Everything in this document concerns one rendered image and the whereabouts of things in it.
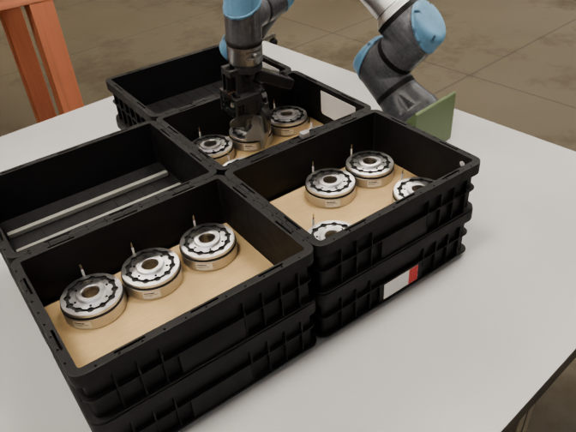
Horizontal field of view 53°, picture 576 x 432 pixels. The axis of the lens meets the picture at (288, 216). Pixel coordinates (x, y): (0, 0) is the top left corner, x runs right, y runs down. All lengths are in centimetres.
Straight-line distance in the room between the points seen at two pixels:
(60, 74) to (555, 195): 203
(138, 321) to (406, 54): 93
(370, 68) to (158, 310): 89
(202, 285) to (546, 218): 80
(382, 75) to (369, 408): 89
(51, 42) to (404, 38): 163
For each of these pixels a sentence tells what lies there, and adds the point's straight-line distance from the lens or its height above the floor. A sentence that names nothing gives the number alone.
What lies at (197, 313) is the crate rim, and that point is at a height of 93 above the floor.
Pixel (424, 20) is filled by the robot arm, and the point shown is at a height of 104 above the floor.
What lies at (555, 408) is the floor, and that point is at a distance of 196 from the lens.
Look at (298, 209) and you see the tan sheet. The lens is 116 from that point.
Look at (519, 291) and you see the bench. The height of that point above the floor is 70.
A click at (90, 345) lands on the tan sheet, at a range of 98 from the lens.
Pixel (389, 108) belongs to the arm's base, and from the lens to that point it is 156.
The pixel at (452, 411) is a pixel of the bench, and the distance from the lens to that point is 101.
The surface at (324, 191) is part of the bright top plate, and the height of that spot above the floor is 86.
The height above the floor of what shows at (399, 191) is 86.
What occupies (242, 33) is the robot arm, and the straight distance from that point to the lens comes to 120.
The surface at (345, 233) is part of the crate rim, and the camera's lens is 94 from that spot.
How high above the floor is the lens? 152
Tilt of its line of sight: 37 degrees down
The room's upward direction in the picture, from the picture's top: 4 degrees counter-clockwise
